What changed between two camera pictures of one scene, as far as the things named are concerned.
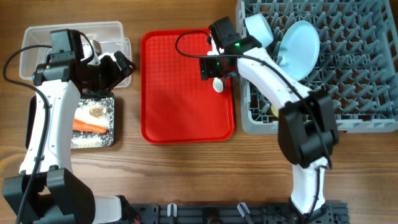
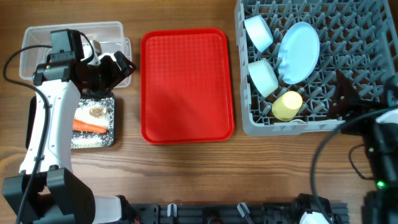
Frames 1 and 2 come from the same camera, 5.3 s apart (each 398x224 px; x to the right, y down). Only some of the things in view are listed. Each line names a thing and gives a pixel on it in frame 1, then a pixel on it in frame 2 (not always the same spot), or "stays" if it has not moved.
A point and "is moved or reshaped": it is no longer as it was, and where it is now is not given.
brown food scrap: [97, 112] stays
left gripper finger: [111, 55] stays
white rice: [89, 140] stays
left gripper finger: [122, 63] stays
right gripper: [210, 68] -> [347, 101]
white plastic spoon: [217, 83] is moved or reshaped
